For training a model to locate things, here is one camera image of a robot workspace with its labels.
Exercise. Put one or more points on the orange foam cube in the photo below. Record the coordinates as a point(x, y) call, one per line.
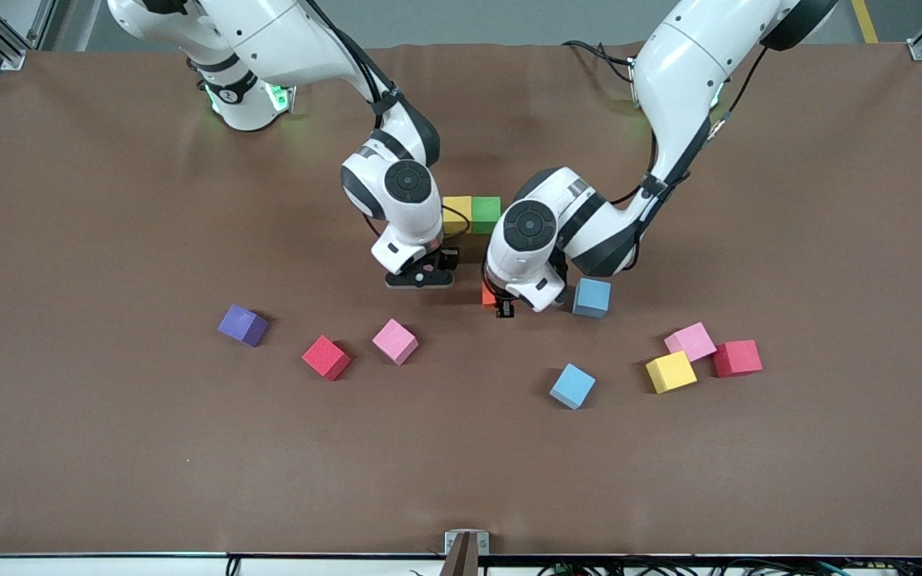
point(488, 294)

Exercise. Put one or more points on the yellow foam cube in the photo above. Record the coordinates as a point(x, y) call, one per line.
point(458, 213)
point(671, 372)

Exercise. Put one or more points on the green foam cube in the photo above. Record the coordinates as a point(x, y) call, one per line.
point(487, 213)

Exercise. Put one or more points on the light blue foam cube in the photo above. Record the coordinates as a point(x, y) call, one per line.
point(591, 298)
point(572, 386)

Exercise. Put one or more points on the purple foam cube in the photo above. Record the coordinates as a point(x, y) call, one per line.
point(242, 325)

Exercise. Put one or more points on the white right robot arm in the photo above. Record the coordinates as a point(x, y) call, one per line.
point(405, 208)

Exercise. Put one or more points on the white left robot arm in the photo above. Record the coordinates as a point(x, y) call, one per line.
point(669, 72)

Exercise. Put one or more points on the red foam cube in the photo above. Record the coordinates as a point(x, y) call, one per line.
point(737, 358)
point(326, 357)

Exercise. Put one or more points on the yellow floor tape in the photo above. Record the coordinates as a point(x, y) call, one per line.
point(869, 34)

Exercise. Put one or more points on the grey metal bracket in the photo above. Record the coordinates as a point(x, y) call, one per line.
point(450, 542)

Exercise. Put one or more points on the dark camera mount pole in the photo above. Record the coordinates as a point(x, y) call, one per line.
point(463, 560)

